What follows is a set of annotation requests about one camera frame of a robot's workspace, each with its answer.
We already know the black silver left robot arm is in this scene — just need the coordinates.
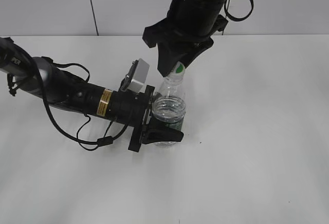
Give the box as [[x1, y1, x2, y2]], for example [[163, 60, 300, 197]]
[[1, 38, 184, 152]]

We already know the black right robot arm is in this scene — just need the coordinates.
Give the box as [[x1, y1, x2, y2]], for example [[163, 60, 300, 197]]
[[142, 0, 227, 77]]

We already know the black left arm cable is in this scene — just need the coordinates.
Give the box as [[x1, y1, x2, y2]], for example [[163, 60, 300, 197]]
[[0, 38, 129, 152]]

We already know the clear cestbon water bottle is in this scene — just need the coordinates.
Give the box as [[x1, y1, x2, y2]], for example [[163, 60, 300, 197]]
[[151, 76, 187, 148]]

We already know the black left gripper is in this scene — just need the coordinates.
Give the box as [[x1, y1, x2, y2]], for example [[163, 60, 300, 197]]
[[128, 85, 184, 152]]

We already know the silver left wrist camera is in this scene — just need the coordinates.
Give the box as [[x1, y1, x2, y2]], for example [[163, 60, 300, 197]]
[[119, 59, 150, 93]]

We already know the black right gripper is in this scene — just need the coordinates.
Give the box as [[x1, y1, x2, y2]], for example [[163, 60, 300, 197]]
[[142, 15, 228, 77]]

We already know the white green bottle cap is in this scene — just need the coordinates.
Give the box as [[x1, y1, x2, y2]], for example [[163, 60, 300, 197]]
[[166, 62, 186, 82]]

